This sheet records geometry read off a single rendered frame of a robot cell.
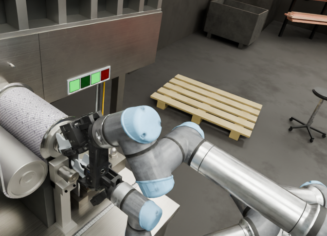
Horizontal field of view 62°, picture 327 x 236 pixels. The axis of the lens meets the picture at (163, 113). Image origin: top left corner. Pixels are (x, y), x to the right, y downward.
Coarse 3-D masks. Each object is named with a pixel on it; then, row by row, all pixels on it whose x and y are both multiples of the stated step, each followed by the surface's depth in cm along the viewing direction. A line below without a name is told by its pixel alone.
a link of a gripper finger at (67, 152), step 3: (72, 147) 68; (63, 150) 71; (66, 150) 68; (69, 150) 67; (72, 150) 67; (75, 150) 67; (63, 153) 69; (66, 153) 68; (69, 153) 68; (72, 153) 67; (75, 153) 67
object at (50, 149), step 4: (64, 124) 77; (56, 128) 76; (52, 132) 75; (56, 132) 76; (60, 132) 77; (52, 136) 75; (48, 140) 75; (52, 140) 75; (48, 144) 75; (52, 144) 76; (48, 148) 76; (52, 148) 77; (48, 152) 76; (52, 152) 78; (56, 152) 79; (52, 156) 78; (56, 156) 80
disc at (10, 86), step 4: (8, 84) 86; (12, 84) 87; (16, 84) 88; (20, 84) 89; (24, 84) 90; (4, 88) 85; (8, 88) 86; (12, 88) 87; (28, 88) 92; (0, 92) 85; (4, 92) 86; (0, 96) 85
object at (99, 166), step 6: (90, 144) 64; (90, 150) 65; (96, 150) 65; (102, 150) 66; (108, 150) 68; (90, 156) 66; (96, 156) 65; (102, 156) 67; (108, 156) 69; (90, 162) 67; (96, 162) 66; (102, 162) 68; (108, 162) 70; (90, 168) 68; (96, 168) 67; (102, 168) 68; (108, 168) 71; (90, 174) 69; (96, 174) 67; (102, 174) 69
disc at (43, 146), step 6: (60, 120) 76; (66, 120) 78; (72, 120) 80; (54, 126) 75; (48, 132) 74; (42, 138) 74; (42, 144) 74; (42, 150) 75; (42, 156) 76; (48, 156) 78
